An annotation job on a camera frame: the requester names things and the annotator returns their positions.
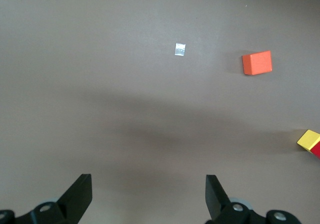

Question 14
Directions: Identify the brown table cover sheet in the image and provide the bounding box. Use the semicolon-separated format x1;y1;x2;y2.
0;0;320;224

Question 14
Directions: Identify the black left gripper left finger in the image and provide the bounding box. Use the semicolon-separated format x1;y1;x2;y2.
0;173;93;224

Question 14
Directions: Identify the yellow wooden cube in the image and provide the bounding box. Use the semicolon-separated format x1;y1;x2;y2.
296;129;320;151

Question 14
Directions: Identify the red wooden cube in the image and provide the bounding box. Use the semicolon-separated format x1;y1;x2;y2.
309;141;320;160

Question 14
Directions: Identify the orange wooden cube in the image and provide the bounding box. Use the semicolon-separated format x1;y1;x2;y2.
241;50;273;76

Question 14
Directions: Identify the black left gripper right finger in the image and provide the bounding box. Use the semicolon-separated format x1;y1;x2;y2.
205;174;301;224

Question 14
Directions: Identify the small clear tape piece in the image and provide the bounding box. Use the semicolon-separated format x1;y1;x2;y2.
173;43;187;57

